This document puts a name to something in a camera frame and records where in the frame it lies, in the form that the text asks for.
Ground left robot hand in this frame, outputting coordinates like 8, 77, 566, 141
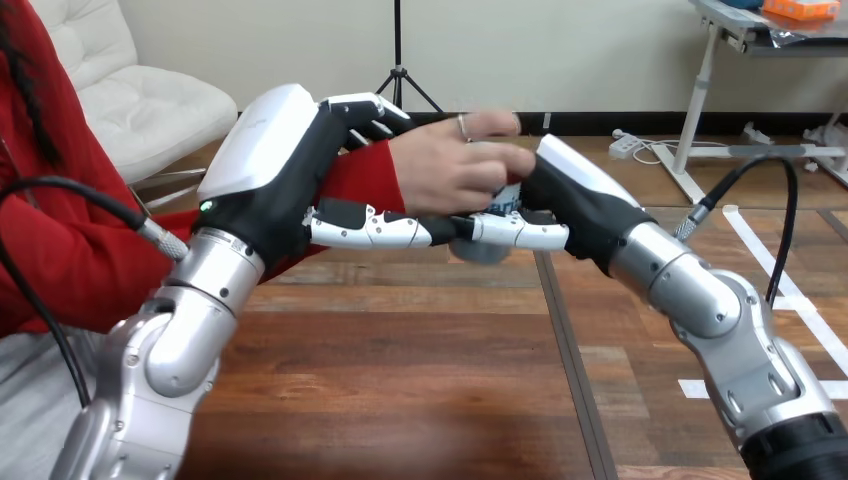
193, 83, 466, 271

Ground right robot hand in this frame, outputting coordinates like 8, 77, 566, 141
462, 134, 658, 277

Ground person's hand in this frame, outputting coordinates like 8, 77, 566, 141
386, 110, 539, 219

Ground person's body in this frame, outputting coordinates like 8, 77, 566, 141
0, 0, 200, 480

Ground white power strip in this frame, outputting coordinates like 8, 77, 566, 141
607, 128, 645, 161

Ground black tripod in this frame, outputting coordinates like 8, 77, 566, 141
374, 0, 444, 115

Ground white desk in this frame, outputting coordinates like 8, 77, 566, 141
651, 0, 848, 205

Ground white cushioned chair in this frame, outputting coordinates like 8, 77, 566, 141
29, 0, 239, 208

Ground orange thing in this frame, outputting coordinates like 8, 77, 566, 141
761, 0, 842, 22

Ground tangle of cables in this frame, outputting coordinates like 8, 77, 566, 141
631, 137, 731, 167

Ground black cable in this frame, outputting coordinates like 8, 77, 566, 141
0, 175, 191, 410
673, 154, 800, 310

